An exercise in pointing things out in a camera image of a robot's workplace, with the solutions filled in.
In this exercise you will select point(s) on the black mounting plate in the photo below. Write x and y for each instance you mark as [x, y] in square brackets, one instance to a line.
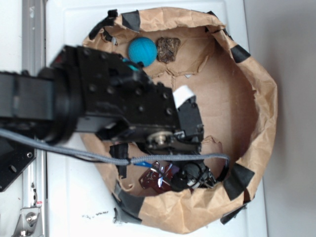
[14, 158]

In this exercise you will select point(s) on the blue ball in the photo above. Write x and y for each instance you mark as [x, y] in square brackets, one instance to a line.
[142, 50]

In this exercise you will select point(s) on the metal corner bracket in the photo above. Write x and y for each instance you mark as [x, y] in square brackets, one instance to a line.
[29, 223]

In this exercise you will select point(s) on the brown paper bag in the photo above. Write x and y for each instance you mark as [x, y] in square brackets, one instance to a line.
[237, 99]

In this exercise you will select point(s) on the brown rock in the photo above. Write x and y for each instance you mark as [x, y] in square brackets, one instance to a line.
[167, 49]

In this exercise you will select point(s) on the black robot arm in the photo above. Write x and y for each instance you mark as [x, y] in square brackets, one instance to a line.
[48, 105]

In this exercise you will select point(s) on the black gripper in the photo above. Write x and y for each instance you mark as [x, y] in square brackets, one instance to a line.
[121, 103]

